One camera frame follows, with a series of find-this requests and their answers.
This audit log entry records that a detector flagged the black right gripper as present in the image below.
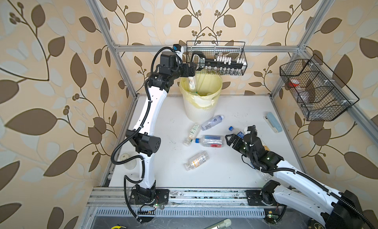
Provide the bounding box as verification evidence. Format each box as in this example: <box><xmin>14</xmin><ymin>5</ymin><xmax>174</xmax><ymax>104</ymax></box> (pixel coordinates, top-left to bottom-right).
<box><xmin>225</xmin><ymin>134</ymin><xmax>257</xmax><ymax>164</ymax></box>

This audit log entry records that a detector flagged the clear bottle blue pink label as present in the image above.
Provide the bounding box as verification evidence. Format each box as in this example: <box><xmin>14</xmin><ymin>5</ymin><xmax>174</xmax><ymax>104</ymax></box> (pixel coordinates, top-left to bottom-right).
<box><xmin>195</xmin><ymin>135</ymin><xmax>224</xmax><ymax>148</ymax></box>

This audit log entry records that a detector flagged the small bottle green white label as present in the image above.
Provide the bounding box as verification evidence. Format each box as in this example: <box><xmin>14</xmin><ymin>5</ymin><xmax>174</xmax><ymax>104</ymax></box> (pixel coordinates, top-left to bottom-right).
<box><xmin>183</xmin><ymin>124</ymin><xmax>201</xmax><ymax>146</ymax></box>

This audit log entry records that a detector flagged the clear bottle yellow label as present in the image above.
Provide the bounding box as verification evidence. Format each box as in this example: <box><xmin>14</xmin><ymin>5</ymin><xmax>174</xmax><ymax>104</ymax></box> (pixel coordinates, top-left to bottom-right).
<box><xmin>184</xmin><ymin>151</ymin><xmax>209</xmax><ymax>171</ymax></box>

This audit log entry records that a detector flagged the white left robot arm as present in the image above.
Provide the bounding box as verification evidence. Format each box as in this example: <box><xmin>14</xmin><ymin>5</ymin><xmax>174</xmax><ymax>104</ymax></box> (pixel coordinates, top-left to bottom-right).
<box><xmin>111</xmin><ymin>47</ymin><xmax>195</xmax><ymax>204</ymax></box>

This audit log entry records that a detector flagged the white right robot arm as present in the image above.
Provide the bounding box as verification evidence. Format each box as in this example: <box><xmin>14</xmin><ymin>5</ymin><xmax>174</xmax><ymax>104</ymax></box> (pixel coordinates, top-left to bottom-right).
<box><xmin>225</xmin><ymin>127</ymin><xmax>374</xmax><ymax>229</ymax></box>

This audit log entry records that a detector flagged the yellow bin liner bag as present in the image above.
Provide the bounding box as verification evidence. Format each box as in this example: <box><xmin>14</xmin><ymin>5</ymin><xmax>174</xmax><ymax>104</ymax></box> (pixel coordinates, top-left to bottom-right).
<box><xmin>179</xmin><ymin>74</ymin><xmax>223</xmax><ymax>110</ymax></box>

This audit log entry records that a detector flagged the white ribbed trash bin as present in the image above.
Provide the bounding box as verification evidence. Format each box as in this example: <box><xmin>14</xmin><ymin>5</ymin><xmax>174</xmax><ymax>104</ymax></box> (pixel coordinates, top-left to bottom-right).
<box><xmin>183</xmin><ymin>93</ymin><xmax>220</xmax><ymax>123</ymax></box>

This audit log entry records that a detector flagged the red capped jar in basket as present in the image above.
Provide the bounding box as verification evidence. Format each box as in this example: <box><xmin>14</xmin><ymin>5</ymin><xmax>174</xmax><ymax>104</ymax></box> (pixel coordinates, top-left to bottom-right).
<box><xmin>288</xmin><ymin>79</ymin><xmax>301</xmax><ymax>88</ymax></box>

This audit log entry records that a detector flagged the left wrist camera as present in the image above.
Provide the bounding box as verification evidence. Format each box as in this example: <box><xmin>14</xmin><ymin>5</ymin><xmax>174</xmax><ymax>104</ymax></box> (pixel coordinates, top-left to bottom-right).
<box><xmin>173</xmin><ymin>44</ymin><xmax>184</xmax><ymax>59</ymax></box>

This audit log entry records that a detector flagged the black wire basket back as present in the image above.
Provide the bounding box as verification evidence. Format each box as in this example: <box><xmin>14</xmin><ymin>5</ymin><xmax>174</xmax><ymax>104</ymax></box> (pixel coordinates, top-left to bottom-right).
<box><xmin>186</xmin><ymin>40</ymin><xmax>248</xmax><ymax>76</ymax></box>

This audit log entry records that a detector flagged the black wire basket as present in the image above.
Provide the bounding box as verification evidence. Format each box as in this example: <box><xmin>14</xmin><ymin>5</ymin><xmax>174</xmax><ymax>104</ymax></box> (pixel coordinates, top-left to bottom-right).
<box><xmin>186</xmin><ymin>40</ymin><xmax>248</xmax><ymax>76</ymax></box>
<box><xmin>280</xmin><ymin>54</ymin><xmax>360</xmax><ymax>122</ymax></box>

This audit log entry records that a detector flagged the black wire basket right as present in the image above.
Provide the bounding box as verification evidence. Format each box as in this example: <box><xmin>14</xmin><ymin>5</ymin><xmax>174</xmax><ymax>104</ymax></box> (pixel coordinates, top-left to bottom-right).
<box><xmin>280</xmin><ymin>54</ymin><xmax>360</xmax><ymax>122</ymax></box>

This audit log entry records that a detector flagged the metal base rail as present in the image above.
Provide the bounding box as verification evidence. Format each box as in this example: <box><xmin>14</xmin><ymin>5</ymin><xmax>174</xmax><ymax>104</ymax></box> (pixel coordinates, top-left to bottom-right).
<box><xmin>88</xmin><ymin>187</ymin><xmax>328</xmax><ymax>207</ymax></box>

